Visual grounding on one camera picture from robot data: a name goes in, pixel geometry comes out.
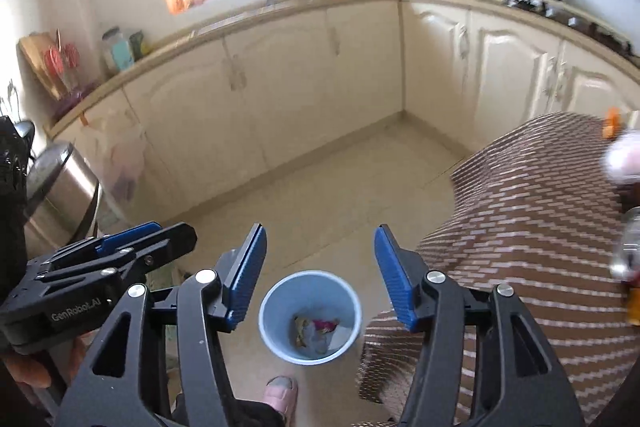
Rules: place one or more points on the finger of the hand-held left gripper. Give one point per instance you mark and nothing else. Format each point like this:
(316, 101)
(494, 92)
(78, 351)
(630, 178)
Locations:
(130, 235)
(170, 239)

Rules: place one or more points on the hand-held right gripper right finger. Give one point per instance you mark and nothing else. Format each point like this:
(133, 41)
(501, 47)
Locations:
(395, 277)

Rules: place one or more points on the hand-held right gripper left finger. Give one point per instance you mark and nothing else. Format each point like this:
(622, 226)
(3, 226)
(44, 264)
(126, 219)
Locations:
(245, 277)

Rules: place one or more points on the light blue plastic bin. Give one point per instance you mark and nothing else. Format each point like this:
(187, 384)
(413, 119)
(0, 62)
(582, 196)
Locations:
(280, 317)

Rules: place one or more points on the yellow wrapper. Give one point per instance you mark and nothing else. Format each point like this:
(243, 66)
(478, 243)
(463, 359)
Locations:
(301, 327)

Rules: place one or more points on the pink wrapper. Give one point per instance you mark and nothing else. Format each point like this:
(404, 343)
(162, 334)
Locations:
(326, 324)

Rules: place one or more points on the white tissue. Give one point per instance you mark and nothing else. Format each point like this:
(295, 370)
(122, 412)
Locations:
(622, 157)

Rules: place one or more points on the person's left hand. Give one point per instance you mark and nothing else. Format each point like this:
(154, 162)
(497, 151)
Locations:
(30, 369)

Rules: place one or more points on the green patterned floor mat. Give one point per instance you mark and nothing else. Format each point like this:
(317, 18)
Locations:
(162, 282)

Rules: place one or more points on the translucent hanging plastic bag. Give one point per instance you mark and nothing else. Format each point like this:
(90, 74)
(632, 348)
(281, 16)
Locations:
(125, 162)

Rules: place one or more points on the stainless steel pedal bin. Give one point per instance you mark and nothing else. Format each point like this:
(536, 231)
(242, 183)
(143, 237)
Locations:
(60, 187)

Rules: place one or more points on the person's pink slipper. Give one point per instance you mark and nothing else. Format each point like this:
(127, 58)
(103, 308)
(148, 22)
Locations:
(280, 394)

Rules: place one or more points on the black glossy object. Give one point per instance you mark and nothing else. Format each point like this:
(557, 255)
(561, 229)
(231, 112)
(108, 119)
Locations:
(10, 187)

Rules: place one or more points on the brown patterned tablecloth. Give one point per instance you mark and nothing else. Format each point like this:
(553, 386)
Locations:
(525, 232)

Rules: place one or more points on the person's dark trouser leg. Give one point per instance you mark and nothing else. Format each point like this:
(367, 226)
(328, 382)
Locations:
(250, 414)

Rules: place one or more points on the purple plastic tray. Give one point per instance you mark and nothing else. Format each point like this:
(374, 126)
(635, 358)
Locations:
(75, 99)

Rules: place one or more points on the light blue storage jar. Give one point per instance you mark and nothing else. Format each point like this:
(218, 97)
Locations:
(120, 54)

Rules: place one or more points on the red kitchen utensils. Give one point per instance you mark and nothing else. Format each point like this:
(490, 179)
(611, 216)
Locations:
(60, 62)

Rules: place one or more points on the cream kitchen cabinets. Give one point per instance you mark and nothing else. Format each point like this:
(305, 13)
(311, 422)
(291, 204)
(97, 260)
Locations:
(505, 62)
(280, 72)

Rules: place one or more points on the wooden cutting board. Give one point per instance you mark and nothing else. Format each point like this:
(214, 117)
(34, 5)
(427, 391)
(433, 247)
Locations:
(37, 57)

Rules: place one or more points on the clear bottle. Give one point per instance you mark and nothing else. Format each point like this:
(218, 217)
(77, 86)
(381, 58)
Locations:
(630, 242)

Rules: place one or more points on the orange packet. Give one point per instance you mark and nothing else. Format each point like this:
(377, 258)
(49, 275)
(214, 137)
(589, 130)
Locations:
(611, 124)

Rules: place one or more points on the black gas stove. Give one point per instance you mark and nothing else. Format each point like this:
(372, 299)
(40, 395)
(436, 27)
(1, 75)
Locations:
(550, 9)

